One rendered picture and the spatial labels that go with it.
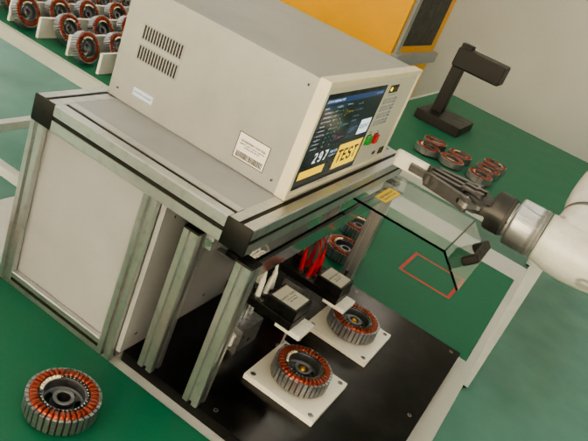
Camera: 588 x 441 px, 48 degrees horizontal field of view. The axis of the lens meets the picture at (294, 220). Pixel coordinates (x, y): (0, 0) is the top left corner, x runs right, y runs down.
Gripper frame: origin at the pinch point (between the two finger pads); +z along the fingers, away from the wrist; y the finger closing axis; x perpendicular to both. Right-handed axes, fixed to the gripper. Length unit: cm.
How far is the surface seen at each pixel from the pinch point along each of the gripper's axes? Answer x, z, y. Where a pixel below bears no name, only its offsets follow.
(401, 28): -19, 118, 326
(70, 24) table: -36, 151, 67
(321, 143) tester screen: 2.9, 9.7, -23.0
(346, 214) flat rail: -13.9, 6.3, -3.9
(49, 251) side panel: -33, 42, -41
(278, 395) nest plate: -40.0, -2.9, -27.4
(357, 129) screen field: 3.6, 9.8, -8.8
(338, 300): -33.8, 1.3, 0.9
